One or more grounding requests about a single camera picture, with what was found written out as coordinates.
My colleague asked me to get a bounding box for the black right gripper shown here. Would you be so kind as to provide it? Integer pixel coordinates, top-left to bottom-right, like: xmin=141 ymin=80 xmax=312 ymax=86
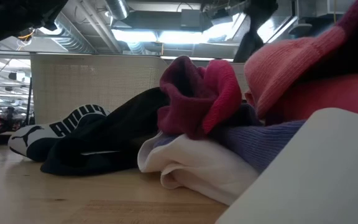
xmin=244 ymin=0 xmax=280 ymax=30

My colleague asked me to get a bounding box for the black garment with small logo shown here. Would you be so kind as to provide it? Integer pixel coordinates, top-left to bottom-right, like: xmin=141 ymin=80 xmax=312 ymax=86
xmin=233 ymin=18 xmax=264 ymax=63

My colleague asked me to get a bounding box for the coral knit garment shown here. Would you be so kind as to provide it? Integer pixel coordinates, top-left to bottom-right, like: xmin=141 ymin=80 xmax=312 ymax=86
xmin=243 ymin=18 xmax=354 ymax=121

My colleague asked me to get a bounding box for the navy Puma garment white band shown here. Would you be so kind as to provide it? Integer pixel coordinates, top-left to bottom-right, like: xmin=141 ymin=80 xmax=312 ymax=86
xmin=7 ymin=86 xmax=171 ymax=177

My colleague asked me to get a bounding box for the grey ceiling box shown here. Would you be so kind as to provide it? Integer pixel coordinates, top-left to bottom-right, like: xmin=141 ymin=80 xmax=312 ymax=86
xmin=180 ymin=8 xmax=205 ymax=32

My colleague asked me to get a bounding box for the white linear light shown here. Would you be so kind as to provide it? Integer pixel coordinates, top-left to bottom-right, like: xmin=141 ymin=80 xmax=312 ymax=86
xmin=160 ymin=55 xmax=235 ymax=62

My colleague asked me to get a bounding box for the bright ceiling light panel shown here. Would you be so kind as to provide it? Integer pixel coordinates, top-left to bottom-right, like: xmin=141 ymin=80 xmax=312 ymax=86
xmin=110 ymin=12 xmax=245 ymax=45

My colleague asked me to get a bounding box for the purple-blue knit garment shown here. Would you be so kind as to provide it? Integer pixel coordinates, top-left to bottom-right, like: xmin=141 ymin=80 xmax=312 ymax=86
xmin=152 ymin=104 xmax=307 ymax=175

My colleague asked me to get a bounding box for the white fabric piece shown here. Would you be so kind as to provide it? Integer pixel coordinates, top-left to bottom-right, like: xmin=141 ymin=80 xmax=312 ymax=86
xmin=137 ymin=130 xmax=260 ymax=207

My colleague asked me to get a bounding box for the white paper tag with hole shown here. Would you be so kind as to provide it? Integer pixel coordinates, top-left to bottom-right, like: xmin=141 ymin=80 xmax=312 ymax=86
xmin=214 ymin=107 xmax=358 ymax=224

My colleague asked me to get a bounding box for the round silver air duct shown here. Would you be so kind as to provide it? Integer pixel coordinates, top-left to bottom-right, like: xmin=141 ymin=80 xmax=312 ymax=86
xmin=104 ymin=0 xmax=131 ymax=21

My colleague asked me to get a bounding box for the ribbed silver air duct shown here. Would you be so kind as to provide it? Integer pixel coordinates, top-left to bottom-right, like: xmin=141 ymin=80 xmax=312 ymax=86
xmin=39 ymin=12 xmax=98 ymax=54

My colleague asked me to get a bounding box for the black ceiling cable reel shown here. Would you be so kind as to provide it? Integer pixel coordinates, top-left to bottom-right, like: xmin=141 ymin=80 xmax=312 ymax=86
xmin=16 ymin=28 xmax=36 ymax=43

